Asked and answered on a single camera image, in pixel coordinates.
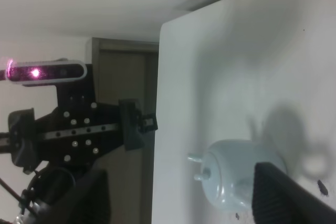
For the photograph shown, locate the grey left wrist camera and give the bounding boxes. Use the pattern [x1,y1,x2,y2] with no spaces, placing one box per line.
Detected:
[1,59,88,86]

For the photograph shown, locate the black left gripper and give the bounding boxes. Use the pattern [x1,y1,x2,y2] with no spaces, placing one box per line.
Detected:
[8,65,158,174]

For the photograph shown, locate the brown wooden door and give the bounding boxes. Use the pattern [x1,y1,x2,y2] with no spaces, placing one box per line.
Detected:
[90,38,159,223]

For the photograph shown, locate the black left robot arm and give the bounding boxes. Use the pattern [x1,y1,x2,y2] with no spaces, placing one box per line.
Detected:
[1,60,158,223]

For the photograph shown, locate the pale blue porcelain teapot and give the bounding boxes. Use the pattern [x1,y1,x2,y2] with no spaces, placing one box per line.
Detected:
[187,140,287,212]

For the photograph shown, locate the black camera cable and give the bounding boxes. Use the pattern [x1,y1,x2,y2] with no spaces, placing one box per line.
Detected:
[0,176,40,217]

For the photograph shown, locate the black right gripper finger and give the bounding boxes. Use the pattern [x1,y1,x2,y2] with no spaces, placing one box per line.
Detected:
[251,162,335,224]

